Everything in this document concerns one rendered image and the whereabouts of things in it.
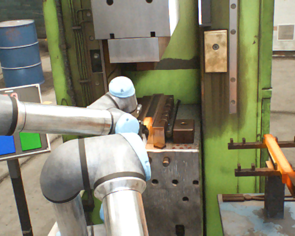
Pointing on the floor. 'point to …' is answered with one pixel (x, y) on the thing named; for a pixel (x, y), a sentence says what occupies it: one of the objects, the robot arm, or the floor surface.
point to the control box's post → (19, 195)
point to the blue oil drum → (18, 53)
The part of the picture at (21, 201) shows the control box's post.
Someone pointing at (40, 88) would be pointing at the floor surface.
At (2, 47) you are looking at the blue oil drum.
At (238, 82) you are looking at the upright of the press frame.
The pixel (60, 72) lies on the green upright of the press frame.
